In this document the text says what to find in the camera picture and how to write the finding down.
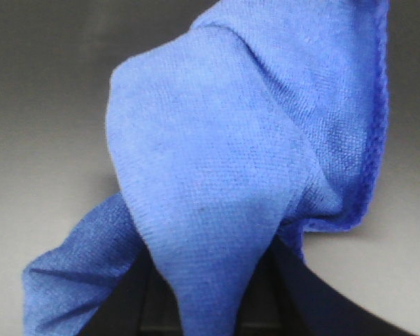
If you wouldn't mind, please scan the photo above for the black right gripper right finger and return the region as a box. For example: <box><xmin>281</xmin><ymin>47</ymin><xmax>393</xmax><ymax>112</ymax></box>
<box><xmin>236</xmin><ymin>237</ymin><xmax>408</xmax><ymax>336</ymax></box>

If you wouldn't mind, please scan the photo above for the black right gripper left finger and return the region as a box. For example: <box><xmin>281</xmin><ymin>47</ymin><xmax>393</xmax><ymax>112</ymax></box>
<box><xmin>80</xmin><ymin>251</ymin><xmax>183</xmax><ymax>335</ymax></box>

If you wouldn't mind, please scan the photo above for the blue microfiber cloth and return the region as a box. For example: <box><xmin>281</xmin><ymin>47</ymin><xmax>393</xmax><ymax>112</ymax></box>
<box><xmin>22</xmin><ymin>1</ymin><xmax>389</xmax><ymax>335</ymax></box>

